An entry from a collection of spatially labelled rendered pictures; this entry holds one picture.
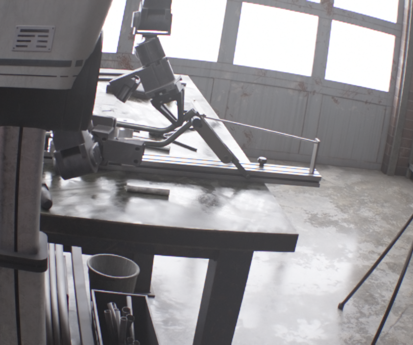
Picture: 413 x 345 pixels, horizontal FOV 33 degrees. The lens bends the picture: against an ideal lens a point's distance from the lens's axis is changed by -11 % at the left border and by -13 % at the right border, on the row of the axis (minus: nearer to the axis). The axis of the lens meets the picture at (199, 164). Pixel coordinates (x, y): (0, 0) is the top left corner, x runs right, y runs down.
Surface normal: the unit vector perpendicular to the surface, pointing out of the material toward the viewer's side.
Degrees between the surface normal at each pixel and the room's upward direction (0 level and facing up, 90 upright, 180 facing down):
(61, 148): 91
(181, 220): 0
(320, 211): 0
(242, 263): 90
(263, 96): 90
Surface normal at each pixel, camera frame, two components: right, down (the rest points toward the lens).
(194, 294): 0.15, -0.94
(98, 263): 0.70, 0.23
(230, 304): 0.17, 0.33
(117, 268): -0.17, 0.18
